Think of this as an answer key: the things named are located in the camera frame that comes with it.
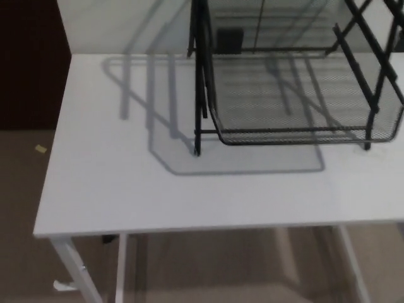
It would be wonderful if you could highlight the black metal tray rack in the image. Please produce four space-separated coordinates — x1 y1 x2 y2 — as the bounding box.
186 0 404 157

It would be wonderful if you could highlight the white desk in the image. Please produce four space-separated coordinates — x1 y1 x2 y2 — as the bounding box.
33 52 404 303

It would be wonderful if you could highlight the white desk hook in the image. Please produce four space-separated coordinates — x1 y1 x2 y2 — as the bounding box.
52 279 75 292

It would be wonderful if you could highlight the small black box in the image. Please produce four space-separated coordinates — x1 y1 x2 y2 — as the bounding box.
217 27 244 53

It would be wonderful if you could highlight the dark brown wooden panel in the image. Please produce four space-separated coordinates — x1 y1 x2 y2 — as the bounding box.
0 0 72 131

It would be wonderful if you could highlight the white desk leg frame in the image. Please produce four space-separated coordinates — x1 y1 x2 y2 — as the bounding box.
337 225 372 303
49 233 129 303

